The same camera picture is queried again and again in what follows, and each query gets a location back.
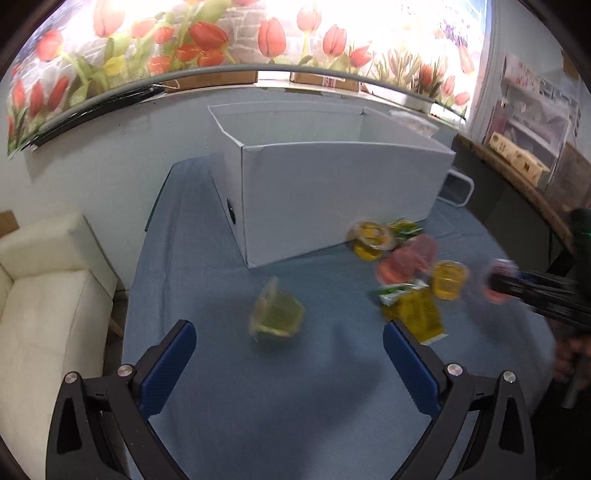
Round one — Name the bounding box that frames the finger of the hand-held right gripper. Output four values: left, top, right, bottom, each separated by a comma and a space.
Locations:
489, 285, 591, 329
490, 271, 591, 303

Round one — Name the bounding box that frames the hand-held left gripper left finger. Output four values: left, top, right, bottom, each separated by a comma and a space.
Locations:
45, 319, 197, 480

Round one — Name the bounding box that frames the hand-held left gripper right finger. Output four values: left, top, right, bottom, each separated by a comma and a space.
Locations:
382, 319, 539, 480

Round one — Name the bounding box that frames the red jelly cup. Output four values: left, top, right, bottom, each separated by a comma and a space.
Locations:
481, 258, 522, 305

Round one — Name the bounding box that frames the green jelly cup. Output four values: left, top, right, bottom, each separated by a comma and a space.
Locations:
248, 277, 306, 343

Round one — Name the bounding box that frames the white cardboard box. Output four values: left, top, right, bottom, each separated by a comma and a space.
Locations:
207, 103, 457, 269

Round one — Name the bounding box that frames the person's right hand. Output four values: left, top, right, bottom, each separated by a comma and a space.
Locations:
553, 335, 591, 385

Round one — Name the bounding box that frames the round wooden table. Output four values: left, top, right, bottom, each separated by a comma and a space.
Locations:
455, 133, 591, 287

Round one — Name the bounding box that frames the yellow jelly cup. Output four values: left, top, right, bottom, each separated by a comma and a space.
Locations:
347, 220, 396, 262
431, 260, 470, 301

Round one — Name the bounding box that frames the yellow printed carton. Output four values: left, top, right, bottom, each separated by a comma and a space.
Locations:
512, 150, 552, 188
488, 131, 519, 160

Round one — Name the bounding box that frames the pink jelly cup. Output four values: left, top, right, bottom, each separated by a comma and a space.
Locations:
375, 249, 431, 284
406, 233, 440, 266

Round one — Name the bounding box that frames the blue tablecloth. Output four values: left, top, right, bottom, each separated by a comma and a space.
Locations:
121, 156, 558, 480

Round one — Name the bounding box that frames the white plastic tray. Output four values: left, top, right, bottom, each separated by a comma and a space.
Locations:
435, 168, 476, 209

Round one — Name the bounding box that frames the white leather sofa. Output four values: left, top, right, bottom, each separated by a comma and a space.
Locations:
0, 211, 118, 480

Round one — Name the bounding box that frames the small green yellow snack packet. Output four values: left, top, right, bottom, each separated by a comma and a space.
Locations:
387, 217, 424, 243

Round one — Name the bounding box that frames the brown cardboard box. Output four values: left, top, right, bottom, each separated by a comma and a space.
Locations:
163, 69, 258, 94
289, 71, 362, 92

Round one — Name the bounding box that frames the tulip wall poster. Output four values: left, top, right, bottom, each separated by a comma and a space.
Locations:
6, 0, 489, 160

